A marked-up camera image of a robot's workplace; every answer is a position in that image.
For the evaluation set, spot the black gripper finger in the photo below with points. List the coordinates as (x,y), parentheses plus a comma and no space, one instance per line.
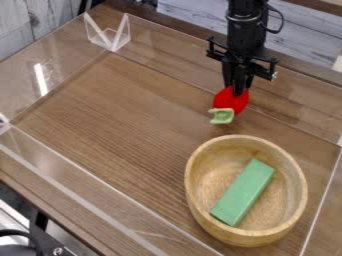
(228,70)
(244,76)

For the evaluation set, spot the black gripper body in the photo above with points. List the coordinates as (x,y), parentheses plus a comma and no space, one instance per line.
(248,18)

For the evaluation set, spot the red plush strawberry toy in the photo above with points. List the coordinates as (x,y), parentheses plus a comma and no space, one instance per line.
(228,106)

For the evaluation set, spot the clear acrylic tray walls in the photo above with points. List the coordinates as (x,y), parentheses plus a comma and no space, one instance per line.
(105,124)

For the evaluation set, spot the wooden bowl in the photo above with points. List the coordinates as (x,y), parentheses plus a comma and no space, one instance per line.
(213,167)

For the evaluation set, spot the green rectangular block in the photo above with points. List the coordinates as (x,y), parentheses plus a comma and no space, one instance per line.
(242,193)

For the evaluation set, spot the clear acrylic corner bracket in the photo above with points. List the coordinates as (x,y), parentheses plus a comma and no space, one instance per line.
(109,38)

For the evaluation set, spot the black metal table bracket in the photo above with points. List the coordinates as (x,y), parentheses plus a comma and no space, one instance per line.
(50,247)

